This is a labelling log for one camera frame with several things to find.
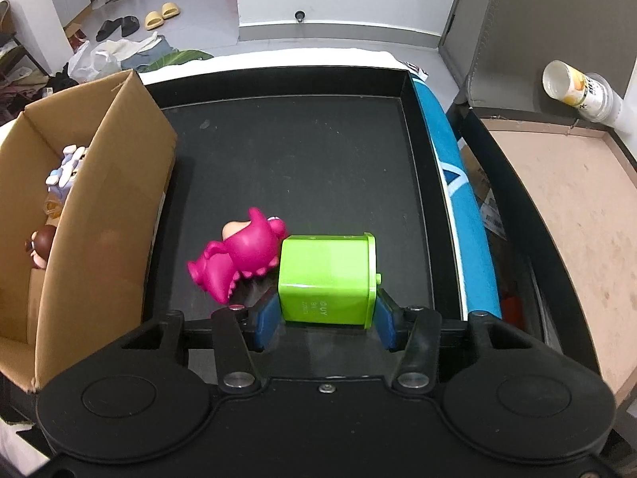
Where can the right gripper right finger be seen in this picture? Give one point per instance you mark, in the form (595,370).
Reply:
(416,333)

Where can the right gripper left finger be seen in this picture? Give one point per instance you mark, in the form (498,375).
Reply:
(237,332)

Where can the pink dinosaur toy figure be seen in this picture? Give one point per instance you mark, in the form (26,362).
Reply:
(248,249)

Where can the green plastic square container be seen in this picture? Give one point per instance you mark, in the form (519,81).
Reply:
(329,279)

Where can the lavender cube character toy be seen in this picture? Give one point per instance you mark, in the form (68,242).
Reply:
(61,179)

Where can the blue white cushion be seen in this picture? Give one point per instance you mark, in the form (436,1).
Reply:
(477,281)

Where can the black tray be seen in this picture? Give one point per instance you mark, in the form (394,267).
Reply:
(330,150)

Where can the brown-haired doll figurine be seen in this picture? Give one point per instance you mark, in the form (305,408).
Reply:
(39,246)

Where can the cardboard box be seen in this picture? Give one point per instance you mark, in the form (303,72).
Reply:
(91,291)

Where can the green cartoon cushion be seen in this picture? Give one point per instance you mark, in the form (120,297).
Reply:
(176,58)

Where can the white plastic bag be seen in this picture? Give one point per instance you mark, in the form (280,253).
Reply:
(92,63)

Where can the grey folded panel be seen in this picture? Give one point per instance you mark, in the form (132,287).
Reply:
(496,50)

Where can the left yellow slipper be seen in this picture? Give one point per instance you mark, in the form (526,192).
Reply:
(153,20)

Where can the yellow slipper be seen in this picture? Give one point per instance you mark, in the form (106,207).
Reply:
(169,10)
(153,20)

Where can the right black slipper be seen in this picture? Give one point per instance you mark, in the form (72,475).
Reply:
(129,25)

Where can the black slipper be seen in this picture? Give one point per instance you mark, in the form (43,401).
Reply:
(129,25)
(107,29)

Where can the right yellow slipper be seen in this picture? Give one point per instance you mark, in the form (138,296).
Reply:
(169,10)

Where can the left black slipper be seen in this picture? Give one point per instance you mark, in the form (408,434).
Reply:
(107,29)

